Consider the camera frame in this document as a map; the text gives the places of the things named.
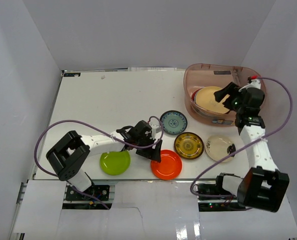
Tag black label sticker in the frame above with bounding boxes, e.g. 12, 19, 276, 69
63, 72, 81, 78

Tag pink translucent plastic bin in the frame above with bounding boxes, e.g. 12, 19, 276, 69
183, 63, 260, 127

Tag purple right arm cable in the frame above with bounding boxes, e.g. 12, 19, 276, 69
189, 76, 294, 200

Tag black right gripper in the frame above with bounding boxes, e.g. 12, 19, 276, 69
213, 82, 246, 114

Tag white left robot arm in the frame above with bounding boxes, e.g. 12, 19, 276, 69
46, 120, 163, 200

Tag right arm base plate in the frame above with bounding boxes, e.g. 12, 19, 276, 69
193, 183, 237, 200

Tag lime green plate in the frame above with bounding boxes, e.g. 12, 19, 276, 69
99, 151, 131, 176

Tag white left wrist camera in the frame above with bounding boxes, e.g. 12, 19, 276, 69
148, 121, 162, 138

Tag beige bear plate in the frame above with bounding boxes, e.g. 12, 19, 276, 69
194, 86, 230, 114

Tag orange plate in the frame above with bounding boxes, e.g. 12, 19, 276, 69
150, 149, 183, 181

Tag white paper sheets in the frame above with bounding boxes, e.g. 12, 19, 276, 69
127, 67, 177, 72

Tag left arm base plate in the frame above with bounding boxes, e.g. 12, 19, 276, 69
64, 185, 110, 201

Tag cream plate with black mark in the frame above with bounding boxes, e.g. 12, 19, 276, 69
205, 135, 236, 162

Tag red plate with teal flower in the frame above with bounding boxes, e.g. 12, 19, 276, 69
191, 89, 199, 103

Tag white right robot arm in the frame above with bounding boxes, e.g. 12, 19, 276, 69
214, 79, 290, 213

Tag yellow brown patterned plate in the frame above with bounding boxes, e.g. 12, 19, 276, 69
174, 132, 205, 161

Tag blue white patterned plate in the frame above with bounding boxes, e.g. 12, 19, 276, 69
160, 110, 188, 136

